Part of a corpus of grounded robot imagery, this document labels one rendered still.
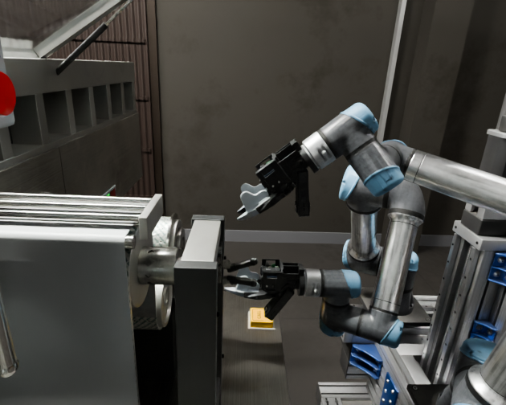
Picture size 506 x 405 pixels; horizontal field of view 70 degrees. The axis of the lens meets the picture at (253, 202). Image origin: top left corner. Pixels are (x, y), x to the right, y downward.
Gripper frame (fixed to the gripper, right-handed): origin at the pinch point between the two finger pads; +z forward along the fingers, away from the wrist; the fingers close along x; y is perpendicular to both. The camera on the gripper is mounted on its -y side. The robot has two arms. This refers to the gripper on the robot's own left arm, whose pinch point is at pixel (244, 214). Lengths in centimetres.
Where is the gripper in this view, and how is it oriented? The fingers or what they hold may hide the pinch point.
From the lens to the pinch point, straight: 85.3
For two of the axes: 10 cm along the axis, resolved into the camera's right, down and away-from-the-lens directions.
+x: 0.1, 3.5, -9.4
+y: -6.1, -7.4, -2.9
